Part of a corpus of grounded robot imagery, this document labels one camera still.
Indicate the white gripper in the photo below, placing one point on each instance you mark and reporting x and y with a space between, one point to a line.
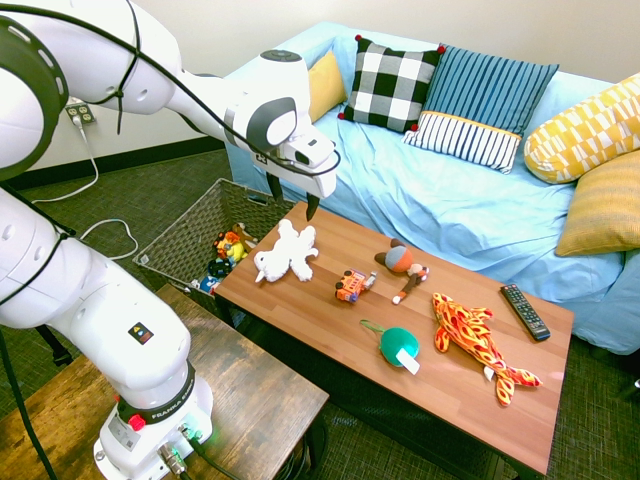
310 152

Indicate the reddish wood coffee table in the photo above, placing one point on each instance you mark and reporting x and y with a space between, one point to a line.
300 325

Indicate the wall power outlet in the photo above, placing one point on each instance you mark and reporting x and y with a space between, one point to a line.
80 112

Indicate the orange toy car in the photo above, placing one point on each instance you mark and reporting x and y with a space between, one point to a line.
352 286

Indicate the green round plush toy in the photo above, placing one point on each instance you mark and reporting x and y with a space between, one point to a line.
397 345

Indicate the black TV remote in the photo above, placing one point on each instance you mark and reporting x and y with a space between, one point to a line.
525 311

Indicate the rustic dark wood table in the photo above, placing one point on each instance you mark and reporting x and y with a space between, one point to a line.
250 390

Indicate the Captain America egg plush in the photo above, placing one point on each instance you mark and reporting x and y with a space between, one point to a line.
207 286

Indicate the orange flame pattern fish plush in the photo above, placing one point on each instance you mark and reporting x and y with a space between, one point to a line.
467 335

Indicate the white plush lamb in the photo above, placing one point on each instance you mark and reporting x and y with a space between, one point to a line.
287 252

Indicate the plain yellow pillow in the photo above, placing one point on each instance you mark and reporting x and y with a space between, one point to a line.
325 87

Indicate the yellow striped cushion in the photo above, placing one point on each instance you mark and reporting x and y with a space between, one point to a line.
605 210

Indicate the sofa with light blue cover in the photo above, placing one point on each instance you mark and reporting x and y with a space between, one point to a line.
425 200

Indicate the blue striped pillow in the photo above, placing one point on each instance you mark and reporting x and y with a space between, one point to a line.
480 100

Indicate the black white checked pillow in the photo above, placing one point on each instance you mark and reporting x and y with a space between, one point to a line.
387 80

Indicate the orange grey fox plush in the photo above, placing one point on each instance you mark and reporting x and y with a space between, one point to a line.
397 257

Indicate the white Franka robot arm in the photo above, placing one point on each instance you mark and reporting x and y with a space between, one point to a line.
125 320

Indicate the brown sloth plush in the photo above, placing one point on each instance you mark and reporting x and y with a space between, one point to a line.
245 234

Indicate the yellow white patterned bolster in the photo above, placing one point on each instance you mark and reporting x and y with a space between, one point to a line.
585 135

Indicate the grey woven basket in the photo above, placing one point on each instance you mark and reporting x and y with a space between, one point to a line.
175 235

